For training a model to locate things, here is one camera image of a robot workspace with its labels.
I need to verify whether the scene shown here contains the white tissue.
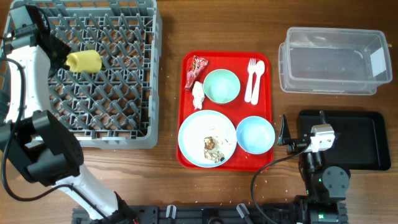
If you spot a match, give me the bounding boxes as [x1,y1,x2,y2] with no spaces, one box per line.
[192,82,205,110]

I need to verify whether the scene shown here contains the grey plastic dishwasher rack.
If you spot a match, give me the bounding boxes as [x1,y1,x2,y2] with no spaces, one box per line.
[0,0,164,150]

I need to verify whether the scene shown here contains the green plastic bowl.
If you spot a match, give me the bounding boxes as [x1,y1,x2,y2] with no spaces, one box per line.
[203,69,241,105]

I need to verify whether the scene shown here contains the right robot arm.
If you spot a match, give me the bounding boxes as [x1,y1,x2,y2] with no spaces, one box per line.
[277,111,350,224]

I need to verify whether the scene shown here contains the black plastic tray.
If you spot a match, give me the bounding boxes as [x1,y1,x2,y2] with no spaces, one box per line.
[315,110,391,170]

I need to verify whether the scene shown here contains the clear plastic bin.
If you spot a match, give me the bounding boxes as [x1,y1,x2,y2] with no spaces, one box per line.
[278,27,393,95]

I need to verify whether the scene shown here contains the red snack wrapper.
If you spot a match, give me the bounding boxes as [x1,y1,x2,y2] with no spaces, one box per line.
[184,55,208,91]

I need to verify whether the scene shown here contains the light blue dinner plate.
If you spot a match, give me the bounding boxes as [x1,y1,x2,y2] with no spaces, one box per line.
[178,110,237,168]

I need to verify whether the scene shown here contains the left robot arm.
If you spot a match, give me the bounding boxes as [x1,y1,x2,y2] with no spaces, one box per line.
[1,4,139,223]

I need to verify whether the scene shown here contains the red plastic serving tray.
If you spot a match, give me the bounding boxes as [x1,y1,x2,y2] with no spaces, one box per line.
[176,50,274,172]

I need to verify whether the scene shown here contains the brown food scraps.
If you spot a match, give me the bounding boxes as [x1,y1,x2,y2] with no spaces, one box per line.
[203,137,224,163]

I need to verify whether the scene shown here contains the yellow plastic cup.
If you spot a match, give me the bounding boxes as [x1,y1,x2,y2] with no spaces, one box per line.
[65,50,102,73]

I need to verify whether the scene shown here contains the white plastic fork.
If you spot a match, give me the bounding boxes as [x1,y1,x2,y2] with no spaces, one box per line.
[244,58,256,103]

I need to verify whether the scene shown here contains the white plastic spoon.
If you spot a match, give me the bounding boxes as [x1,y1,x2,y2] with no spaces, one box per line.
[251,60,265,105]

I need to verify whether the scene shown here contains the light blue plastic bowl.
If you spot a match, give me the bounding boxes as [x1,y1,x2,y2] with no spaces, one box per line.
[236,116,275,155]

